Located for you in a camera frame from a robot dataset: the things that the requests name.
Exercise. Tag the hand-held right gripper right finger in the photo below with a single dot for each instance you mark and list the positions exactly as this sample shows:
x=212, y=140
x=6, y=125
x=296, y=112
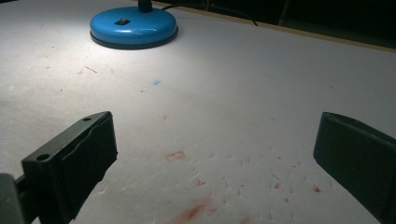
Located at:
x=358, y=161

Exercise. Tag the blue round lamp base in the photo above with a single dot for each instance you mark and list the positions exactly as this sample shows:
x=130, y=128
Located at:
x=134, y=26

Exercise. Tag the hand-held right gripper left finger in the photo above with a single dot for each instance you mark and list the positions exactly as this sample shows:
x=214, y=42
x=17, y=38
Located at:
x=74, y=165

